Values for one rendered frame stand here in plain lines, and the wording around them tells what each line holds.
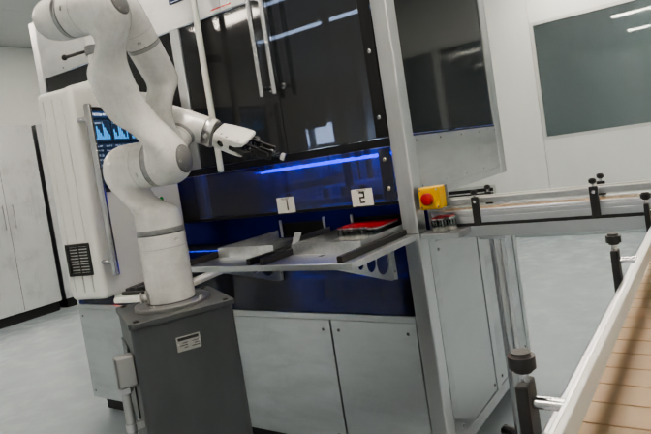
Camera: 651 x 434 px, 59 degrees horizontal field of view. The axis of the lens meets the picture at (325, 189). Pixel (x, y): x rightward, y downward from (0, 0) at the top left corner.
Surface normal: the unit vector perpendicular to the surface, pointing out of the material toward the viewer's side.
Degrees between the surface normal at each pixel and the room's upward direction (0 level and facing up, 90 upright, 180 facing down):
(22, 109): 90
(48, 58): 90
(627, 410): 0
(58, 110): 90
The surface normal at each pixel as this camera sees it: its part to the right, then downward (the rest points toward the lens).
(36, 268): 0.81, -0.09
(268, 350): -0.56, 0.13
